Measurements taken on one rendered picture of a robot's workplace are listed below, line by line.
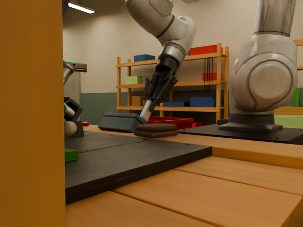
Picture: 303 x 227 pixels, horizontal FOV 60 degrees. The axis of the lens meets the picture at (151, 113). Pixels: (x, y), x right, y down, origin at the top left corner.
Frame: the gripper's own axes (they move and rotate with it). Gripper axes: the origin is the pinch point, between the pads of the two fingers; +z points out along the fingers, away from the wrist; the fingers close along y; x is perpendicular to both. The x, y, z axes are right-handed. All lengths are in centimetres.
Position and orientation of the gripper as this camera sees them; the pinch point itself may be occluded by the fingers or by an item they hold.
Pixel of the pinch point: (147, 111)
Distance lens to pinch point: 85.8
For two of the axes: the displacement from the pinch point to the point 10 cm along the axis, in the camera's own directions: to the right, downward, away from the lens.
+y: -7.7, -0.3, 6.4
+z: -3.7, 8.4, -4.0
